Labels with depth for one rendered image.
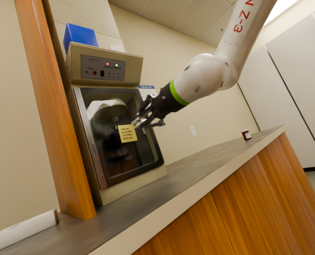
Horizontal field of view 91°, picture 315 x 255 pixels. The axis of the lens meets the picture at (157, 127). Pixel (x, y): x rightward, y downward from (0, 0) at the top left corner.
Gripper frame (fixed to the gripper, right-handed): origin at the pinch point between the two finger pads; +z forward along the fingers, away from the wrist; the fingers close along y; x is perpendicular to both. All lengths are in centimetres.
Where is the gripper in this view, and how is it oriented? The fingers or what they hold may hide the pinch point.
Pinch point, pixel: (138, 122)
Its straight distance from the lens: 67.7
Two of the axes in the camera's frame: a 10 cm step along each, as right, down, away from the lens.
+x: -7.2, 1.8, -6.7
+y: -3.6, -9.2, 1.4
